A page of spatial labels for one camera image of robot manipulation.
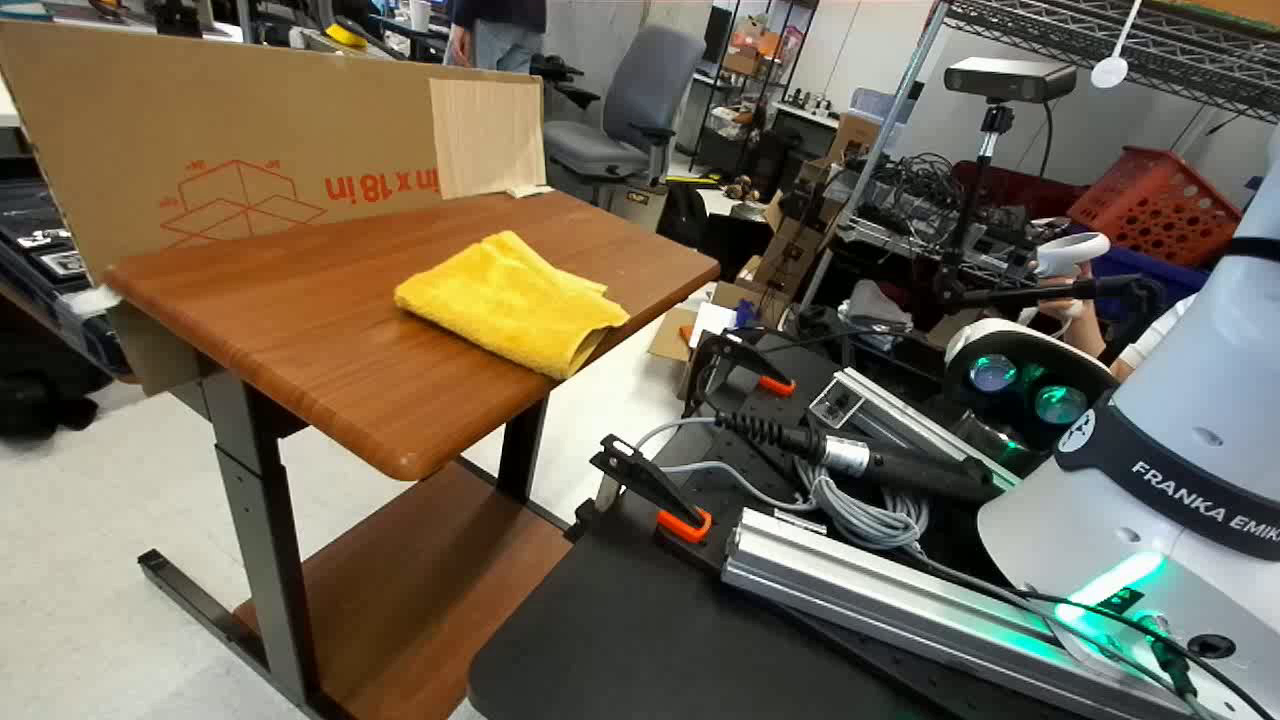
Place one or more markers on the operator hand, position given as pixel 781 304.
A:
pixel 1076 326

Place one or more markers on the yellow terry towel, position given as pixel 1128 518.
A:
pixel 512 304

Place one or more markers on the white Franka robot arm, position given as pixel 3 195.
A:
pixel 1200 427

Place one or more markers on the blue plastic bin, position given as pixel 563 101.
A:
pixel 1147 281

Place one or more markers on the red plastic crate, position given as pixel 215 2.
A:
pixel 1152 205

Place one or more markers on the silver aluminium profile bar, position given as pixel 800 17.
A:
pixel 907 414

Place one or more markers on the small open cardboard box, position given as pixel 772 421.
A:
pixel 684 326

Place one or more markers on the grey office chair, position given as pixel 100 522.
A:
pixel 640 94

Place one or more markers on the small pale cardboard panel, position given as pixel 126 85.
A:
pixel 487 134

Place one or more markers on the person in blue jeans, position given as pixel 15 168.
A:
pixel 507 35

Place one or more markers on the wooden table with black legs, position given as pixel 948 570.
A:
pixel 259 535

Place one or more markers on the large brown cardboard box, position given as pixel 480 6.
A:
pixel 202 134

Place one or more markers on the black equipment pile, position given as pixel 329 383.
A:
pixel 41 304

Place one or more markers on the black camera on stand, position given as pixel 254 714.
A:
pixel 1007 79

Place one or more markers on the silver aluminium profile rail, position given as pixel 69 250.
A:
pixel 865 582

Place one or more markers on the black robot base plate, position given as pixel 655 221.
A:
pixel 627 642

